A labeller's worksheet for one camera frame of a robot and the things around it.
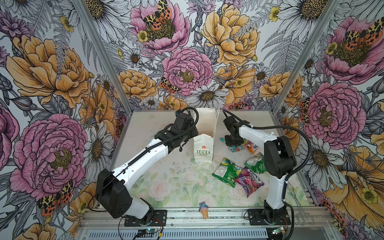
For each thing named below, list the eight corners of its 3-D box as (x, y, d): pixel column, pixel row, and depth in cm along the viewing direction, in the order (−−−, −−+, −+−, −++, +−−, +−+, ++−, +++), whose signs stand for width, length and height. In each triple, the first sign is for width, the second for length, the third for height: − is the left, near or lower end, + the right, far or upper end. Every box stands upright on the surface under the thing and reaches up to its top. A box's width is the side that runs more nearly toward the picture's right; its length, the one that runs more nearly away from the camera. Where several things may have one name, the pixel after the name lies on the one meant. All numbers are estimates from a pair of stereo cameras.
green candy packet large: (212, 175, 90) (212, 173, 87) (222, 159, 97) (223, 156, 94) (233, 189, 85) (234, 186, 82) (242, 170, 92) (244, 167, 89)
